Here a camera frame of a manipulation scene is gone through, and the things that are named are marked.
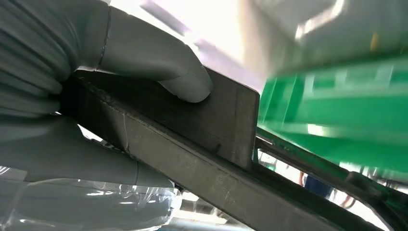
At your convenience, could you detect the green plastic crate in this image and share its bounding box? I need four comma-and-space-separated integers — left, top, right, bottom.
257, 52, 408, 183

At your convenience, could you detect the grey metal panel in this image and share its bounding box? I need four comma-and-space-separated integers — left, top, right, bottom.
239, 0, 408, 79

